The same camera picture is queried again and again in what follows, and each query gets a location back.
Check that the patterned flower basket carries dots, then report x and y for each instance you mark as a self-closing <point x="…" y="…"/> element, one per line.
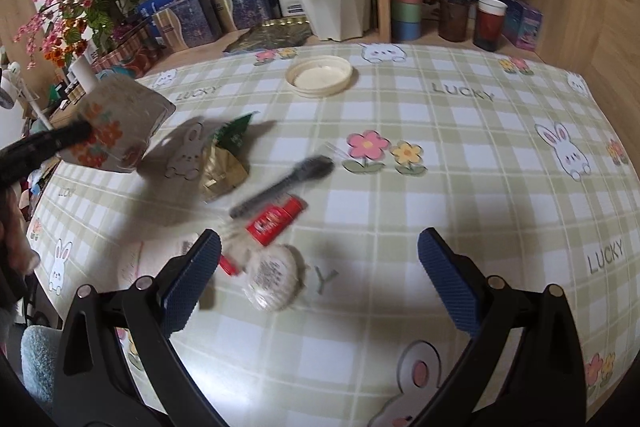
<point x="135" y="55"/>

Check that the floral paper bowl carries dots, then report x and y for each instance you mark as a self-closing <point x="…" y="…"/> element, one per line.
<point x="124" y="116"/>

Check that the red sauce packet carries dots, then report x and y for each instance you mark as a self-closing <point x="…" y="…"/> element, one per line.
<point x="274" y="219"/>

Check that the white printed paper wrapper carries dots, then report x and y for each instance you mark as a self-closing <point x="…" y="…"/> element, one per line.
<point x="148" y="257"/>

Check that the green gold snack wrapper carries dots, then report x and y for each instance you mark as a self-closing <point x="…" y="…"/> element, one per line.
<point x="221" y="167"/>

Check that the green plaid bunny tablecloth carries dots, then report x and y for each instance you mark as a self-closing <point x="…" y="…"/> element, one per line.
<point x="512" y="162"/>

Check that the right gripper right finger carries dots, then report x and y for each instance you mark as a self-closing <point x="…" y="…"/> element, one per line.
<point x="523" y="364"/>

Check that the red plastic cup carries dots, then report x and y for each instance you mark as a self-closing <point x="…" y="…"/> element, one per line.
<point x="490" y="15"/>

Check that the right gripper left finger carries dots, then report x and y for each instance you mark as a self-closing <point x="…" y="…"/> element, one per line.
<point x="93" y="385"/>

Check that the blue gold gift box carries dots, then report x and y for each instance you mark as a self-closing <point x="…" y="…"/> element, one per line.
<point x="186" y="27"/>

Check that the cream round plastic lid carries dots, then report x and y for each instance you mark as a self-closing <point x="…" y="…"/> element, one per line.
<point x="319" y="76"/>

